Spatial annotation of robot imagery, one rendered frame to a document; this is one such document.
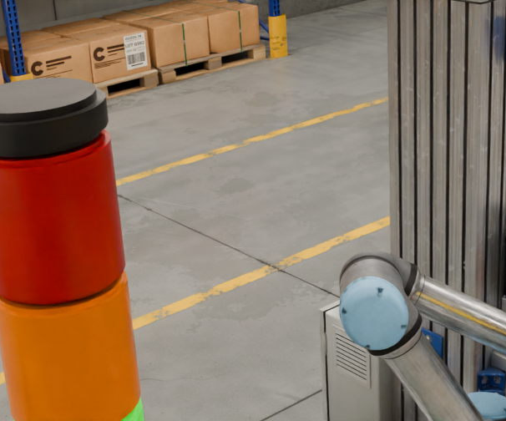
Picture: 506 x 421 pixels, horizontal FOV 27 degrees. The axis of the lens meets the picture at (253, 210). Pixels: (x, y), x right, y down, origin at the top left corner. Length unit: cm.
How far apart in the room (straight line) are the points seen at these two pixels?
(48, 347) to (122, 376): 3
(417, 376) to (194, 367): 298
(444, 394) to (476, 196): 44
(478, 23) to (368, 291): 58
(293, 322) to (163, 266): 101
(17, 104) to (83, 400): 11
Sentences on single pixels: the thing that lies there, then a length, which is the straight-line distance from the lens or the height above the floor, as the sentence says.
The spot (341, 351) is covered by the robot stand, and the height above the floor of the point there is 115.
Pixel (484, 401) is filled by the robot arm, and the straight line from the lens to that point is 218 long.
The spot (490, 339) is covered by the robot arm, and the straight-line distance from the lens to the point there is 206.
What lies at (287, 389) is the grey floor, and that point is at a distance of 461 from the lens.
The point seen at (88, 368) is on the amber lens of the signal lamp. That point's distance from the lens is 38.
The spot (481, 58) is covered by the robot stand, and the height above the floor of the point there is 192.
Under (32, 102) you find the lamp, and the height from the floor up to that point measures 234.
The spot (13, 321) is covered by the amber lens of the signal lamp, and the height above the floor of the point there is 226.
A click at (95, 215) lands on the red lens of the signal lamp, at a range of 36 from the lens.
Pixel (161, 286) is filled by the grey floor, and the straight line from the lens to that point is 560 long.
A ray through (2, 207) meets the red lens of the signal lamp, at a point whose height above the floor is 231.
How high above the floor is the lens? 243
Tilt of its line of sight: 22 degrees down
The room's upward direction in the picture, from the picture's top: 4 degrees counter-clockwise
